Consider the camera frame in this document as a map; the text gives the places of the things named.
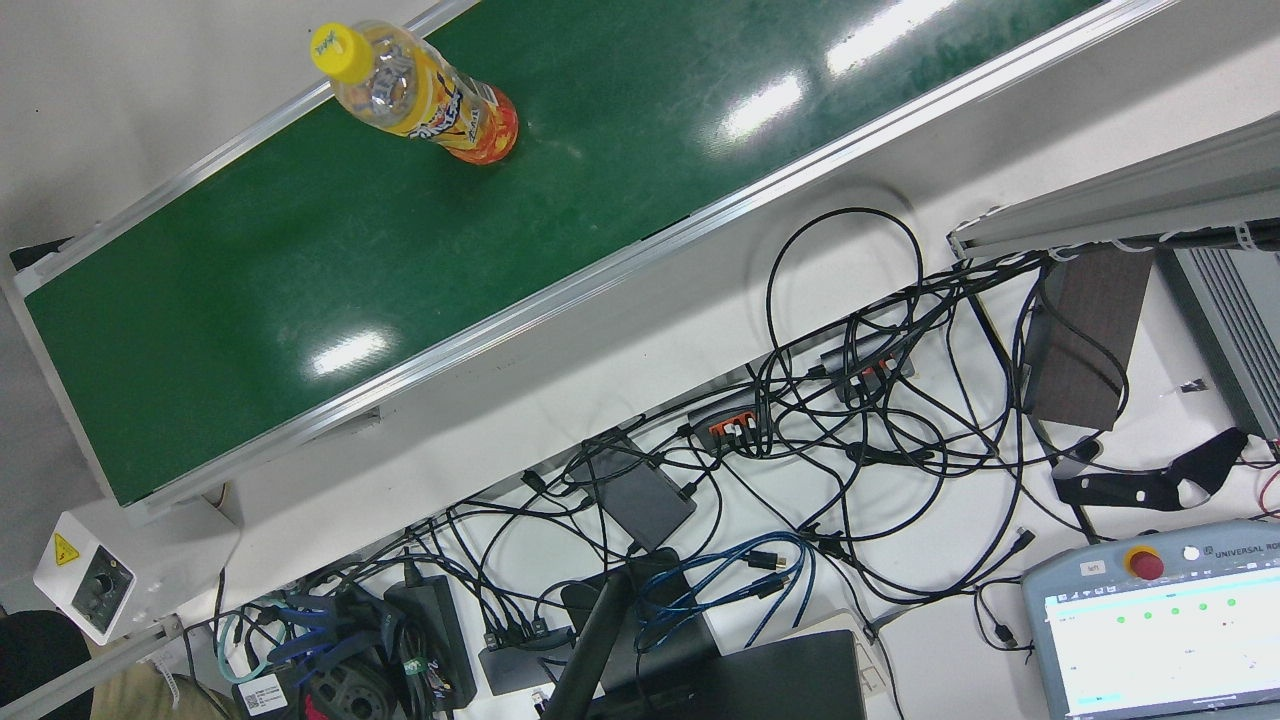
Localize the yellow orange drink bottle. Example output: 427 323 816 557
309 20 520 166

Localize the USB hub with orange ports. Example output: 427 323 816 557
686 388 773 453

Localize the black flat box device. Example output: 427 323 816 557
580 432 698 553

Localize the grey USB hub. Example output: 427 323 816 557
820 333 916 401

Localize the green belt conveyor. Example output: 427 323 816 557
0 0 1183 528

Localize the small black port hub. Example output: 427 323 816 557
478 625 576 696

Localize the black power adapter brick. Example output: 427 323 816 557
385 575 479 711

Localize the black computer monitor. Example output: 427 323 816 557
540 548 869 720

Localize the black round metal part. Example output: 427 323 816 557
298 650 401 720

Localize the brown wooden block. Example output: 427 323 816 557
1022 247 1156 433

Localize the white labelled small box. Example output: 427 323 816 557
232 672 293 717

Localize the Universal Robots teach pendant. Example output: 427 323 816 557
1022 518 1280 720

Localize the white conveyor control box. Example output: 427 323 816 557
33 497 242 646

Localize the finned metal power supply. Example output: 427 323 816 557
1157 245 1280 443

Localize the blue cable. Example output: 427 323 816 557
635 530 816 651

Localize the black looped cable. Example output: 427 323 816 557
765 207 926 401

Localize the black cable with plug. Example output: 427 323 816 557
973 580 1036 653

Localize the aluminium profile post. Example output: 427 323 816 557
947 112 1280 263

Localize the black flat metal bracket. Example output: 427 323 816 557
1052 428 1251 513

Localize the aluminium frame rail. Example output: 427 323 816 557
0 615 187 720

